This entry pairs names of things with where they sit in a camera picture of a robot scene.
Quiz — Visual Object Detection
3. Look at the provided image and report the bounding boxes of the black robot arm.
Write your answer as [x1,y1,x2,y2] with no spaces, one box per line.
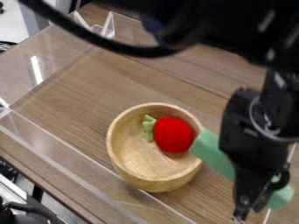
[20,0,299,224]

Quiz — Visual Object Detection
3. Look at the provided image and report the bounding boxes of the black cable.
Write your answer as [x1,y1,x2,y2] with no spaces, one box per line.
[0,200,60,224]

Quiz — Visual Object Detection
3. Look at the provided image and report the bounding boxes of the green rectangular block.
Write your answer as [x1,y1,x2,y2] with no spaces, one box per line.
[189,129,295,210]

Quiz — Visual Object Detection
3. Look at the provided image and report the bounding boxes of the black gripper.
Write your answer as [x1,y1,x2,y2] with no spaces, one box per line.
[219,88,291,224]

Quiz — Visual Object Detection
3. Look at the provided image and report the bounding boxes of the small light green stick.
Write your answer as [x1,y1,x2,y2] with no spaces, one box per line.
[142,115,157,142]

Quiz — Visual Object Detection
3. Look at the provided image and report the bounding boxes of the brown wooden bowl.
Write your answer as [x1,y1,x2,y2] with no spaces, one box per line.
[107,102,203,193]

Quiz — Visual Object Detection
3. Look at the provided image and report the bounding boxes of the grey table leg post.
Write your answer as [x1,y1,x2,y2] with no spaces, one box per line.
[18,0,50,36]

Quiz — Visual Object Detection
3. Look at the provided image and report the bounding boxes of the red plush ball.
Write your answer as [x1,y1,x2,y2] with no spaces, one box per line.
[154,116,195,152]

